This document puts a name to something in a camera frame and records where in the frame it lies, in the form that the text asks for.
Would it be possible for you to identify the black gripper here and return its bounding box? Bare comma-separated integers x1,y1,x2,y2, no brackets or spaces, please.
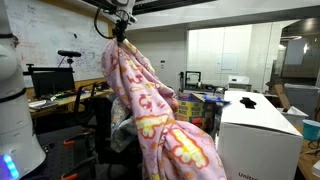
112,19,130,44

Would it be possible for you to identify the pink patterned fleece blanket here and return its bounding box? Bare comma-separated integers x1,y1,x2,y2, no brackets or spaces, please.
100,37,228,180

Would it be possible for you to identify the black office chair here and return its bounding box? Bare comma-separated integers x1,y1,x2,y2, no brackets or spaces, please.
91,94,144,168

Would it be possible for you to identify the whiteboard with writing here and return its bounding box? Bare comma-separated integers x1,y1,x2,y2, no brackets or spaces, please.
3,0,112,88

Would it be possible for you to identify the black computer monitor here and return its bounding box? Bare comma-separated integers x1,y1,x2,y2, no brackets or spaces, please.
30,70,77,99

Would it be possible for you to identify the long wooden desk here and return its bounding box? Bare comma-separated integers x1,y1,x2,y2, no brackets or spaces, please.
28,87,114,119

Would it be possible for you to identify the colourful toy blocks box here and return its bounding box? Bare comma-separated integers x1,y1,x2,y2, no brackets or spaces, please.
175,92,231,134

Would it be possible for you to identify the grey keyboard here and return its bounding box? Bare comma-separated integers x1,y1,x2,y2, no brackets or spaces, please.
28,99,60,111

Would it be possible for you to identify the white poster on glass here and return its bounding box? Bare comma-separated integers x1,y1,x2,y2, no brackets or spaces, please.
216,52,240,73

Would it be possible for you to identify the white printer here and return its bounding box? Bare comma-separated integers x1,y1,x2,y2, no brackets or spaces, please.
227,74,251,92

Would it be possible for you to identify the black cart with orange clamps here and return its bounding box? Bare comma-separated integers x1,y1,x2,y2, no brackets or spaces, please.
35,125,98,180

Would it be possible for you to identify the white box appliance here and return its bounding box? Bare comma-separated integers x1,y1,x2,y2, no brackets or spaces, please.
215,90,304,180

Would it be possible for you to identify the brown cardboard sheet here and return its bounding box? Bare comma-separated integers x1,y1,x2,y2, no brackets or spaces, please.
265,79,292,110

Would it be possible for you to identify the small white open box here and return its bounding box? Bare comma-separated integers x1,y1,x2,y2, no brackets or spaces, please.
277,105,310,128

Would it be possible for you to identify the grey lidded storage bin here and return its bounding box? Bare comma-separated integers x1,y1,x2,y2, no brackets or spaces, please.
283,83,320,120

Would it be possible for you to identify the teal cup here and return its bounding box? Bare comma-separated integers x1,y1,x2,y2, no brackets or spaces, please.
302,119,320,142

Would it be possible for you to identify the light wooden table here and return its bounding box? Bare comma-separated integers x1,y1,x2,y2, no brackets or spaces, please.
295,124,320,180

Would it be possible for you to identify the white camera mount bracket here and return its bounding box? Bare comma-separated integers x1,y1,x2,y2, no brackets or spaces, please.
101,0,138,24

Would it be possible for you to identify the black camera on stand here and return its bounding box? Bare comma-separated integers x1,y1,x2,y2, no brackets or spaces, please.
57,49,83,69

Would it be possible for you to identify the black 3D printer frame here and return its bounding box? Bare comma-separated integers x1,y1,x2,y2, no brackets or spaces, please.
184,70,202,90

